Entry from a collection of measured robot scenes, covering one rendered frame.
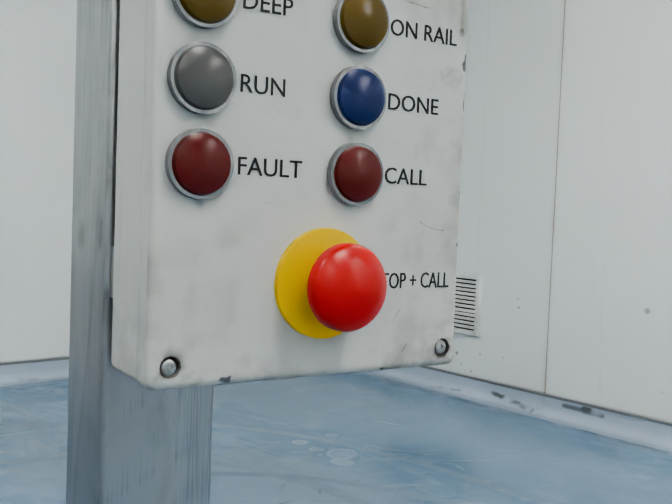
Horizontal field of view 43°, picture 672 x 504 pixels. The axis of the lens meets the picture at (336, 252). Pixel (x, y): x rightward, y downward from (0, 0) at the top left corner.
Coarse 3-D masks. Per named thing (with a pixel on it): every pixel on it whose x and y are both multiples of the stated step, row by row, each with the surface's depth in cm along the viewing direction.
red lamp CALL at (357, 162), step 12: (348, 156) 39; (360, 156) 40; (372, 156) 40; (336, 168) 39; (348, 168) 39; (360, 168) 40; (372, 168) 40; (336, 180) 39; (348, 180) 39; (360, 180) 40; (372, 180) 40; (348, 192) 40; (360, 192) 40; (372, 192) 40
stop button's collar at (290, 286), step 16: (304, 240) 39; (320, 240) 39; (336, 240) 40; (352, 240) 40; (288, 256) 38; (304, 256) 39; (288, 272) 38; (304, 272) 39; (432, 272) 43; (288, 288) 38; (304, 288) 39; (288, 304) 39; (304, 304) 39; (288, 320) 39; (304, 320) 39; (320, 336) 40
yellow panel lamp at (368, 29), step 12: (348, 0) 39; (360, 0) 39; (372, 0) 39; (348, 12) 39; (360, 12) 39; (372, 12) 39; (384, 12) 40; (348, 24) 39; (360, 24) 39; (372, 24) 39; (384, 24) 40; (348, 36) 39; (360, 36) 39; (372, 36) 40; (384, 36) 40; (360, 48) 40
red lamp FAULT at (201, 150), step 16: (192, 144) 35; (208, 144) 35; (176, 160) 35; (192, 160) 35; (208, 160) 35; (224, 160) 36; (176, 176) 35; (192, 176) 35; (208, 176) 36; (224, 176) 36; (192, 192) 35; (208, 192) 36
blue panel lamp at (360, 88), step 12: (348, 72) 39; (360, 72) 39; (348, 84) 39; (360, 84) 39; (372, 84) 40; (348, 96) 39; (360, 96) 39; (372, 96) 40; (384, 96) 40; (348, 108) 39; (360, 108) 39; (372, 108) 40; (348, 120) 40; (360, 120) 40; (372, 120) 40
